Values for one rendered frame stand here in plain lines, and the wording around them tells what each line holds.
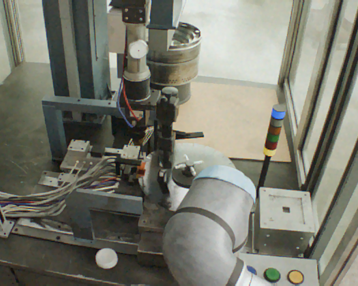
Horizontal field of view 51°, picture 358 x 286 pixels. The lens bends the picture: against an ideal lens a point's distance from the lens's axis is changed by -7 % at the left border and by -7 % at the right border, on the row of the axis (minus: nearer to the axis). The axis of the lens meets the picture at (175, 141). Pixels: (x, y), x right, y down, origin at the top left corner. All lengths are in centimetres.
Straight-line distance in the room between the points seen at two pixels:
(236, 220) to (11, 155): 130
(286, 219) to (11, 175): 109
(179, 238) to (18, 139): 136
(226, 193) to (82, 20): 115
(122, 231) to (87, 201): 23
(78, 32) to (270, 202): 101
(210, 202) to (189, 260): 10
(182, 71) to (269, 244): 90
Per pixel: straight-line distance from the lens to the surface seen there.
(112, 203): 120
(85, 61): 173
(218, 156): 139
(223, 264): 60
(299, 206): 136
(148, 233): 131
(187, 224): 61
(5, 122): 201
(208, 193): 65
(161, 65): 180
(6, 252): 143
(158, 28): 138
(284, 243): 133
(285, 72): 227
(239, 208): 66
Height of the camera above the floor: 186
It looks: 39 degrees down
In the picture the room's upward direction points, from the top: 3 degrees clockwise
